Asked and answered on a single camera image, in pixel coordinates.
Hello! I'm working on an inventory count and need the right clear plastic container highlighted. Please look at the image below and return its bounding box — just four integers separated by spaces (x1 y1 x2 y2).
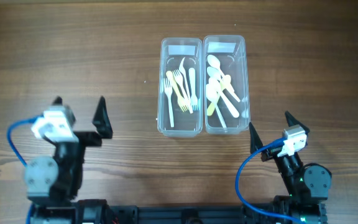
203 35 250 134

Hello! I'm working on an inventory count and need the cream plastic fork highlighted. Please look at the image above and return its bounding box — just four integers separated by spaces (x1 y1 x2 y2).
173 70 193 114

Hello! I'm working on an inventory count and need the blue cable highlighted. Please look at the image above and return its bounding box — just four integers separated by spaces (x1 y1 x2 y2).
6 115 42 224
234 138 306 224

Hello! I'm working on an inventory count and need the thin white plastic fork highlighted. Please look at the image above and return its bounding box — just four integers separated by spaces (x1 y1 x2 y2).
179 57 190 100

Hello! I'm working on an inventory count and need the yellow plastic fork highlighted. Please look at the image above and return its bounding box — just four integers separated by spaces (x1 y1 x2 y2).
166 71 188 111

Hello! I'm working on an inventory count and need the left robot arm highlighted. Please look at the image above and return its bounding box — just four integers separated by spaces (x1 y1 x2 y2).
24 96 114 223

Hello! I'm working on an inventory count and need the white plastic spoon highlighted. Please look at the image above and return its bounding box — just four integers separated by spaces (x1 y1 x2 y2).
207 54 224 75
206 84 227 128
206 67 240 102
209 78 239 118

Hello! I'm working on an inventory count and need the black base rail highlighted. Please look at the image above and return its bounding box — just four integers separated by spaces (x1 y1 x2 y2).
29 198 328 224

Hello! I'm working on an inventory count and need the right blue cable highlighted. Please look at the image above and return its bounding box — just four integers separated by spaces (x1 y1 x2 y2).
234 138 306 224

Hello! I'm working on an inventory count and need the left blue cable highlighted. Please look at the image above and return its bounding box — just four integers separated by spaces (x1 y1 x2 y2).
6 115 42 224

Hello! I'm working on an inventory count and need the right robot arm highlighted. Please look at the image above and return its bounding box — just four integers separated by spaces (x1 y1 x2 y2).
254 111 332 223

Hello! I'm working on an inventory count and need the yellow plastic spoon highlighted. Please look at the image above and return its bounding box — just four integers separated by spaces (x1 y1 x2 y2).
207 93 227 116

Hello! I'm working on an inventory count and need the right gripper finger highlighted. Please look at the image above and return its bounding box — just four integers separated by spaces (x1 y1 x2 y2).
285 111 310 134
249 122 264 154

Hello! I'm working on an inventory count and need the clear plastic container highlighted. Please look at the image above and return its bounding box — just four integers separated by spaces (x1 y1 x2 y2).
157 37 203 138
203 35 250 134

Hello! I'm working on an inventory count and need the left clear plastic container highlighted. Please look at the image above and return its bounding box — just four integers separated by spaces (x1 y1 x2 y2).
157 37 203 138

